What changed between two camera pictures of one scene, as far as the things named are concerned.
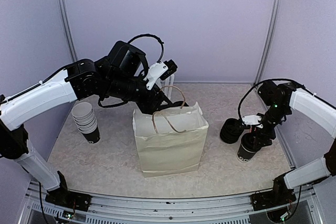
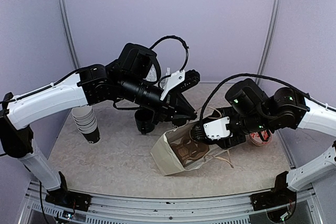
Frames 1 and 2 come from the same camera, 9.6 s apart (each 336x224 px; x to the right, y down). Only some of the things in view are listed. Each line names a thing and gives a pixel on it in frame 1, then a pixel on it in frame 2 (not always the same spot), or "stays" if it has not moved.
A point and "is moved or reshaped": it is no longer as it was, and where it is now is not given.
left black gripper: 150,106 -> 176,103
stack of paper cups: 85,120 stays
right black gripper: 261,137 -> 225,142
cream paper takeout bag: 170,140 is moved or reshaped
